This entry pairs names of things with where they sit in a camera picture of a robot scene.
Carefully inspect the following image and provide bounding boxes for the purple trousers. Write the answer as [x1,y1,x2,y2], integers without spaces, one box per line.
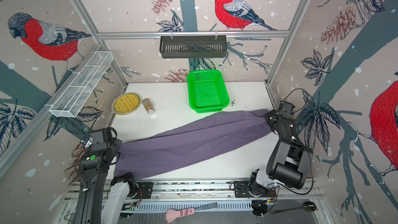
[114,108,271,179]

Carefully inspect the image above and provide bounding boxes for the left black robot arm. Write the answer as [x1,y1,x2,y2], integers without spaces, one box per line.
[68,139,138,224]

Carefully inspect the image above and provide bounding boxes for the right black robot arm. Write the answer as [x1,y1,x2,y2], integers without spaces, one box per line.
[264,110,313,190]

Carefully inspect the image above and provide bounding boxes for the yellow round plate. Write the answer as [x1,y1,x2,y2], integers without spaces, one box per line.
[112,92,141,115]

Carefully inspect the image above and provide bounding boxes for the black metal spoon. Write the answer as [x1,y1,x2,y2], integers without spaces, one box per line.
[270,201,318,214]

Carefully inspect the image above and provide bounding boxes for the green plastic basket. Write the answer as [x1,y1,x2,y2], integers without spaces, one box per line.
[187,69,230,114]

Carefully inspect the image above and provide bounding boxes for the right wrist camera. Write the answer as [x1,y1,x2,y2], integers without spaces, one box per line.
[278,101,295,118]

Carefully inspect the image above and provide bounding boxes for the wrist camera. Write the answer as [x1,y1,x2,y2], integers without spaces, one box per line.
[90,127,117,145]
[278,101,295,118]

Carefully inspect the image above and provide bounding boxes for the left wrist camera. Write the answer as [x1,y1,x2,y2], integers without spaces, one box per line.
[90,127,117,145]

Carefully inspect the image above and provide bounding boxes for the white wire mesh shelf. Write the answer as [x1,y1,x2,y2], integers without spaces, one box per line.
[49,51,114,118]

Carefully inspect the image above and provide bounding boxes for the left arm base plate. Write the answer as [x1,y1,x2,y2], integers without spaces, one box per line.
[131,181,154,200]

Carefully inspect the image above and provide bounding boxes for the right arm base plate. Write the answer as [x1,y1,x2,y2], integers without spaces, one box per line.
[232,180,276,198]

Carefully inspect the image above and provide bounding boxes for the white ventilated cable duct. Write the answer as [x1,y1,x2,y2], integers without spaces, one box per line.
[121,200,253,214]

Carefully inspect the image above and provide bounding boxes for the aluminium mounting rail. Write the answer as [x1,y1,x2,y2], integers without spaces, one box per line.
[64,178,324,202]

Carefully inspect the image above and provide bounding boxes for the black hanging wall basket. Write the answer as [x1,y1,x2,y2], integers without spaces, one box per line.
[159,35,227,59]

